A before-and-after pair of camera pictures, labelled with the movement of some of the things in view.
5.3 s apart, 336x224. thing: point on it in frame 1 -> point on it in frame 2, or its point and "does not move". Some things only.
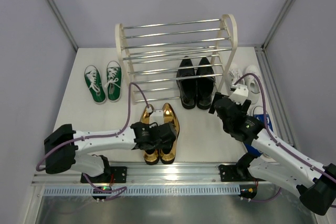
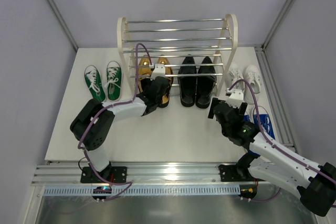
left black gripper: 166,133 -> 161,87
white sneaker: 252,83 does not move
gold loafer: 167,155 -> 168,73
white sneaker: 234,73 does not move
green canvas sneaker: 93,77 does not move
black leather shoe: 205,86 does not move
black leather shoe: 187,87 does not move
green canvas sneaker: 114,77 does not move
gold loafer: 151,156 -> 144,71
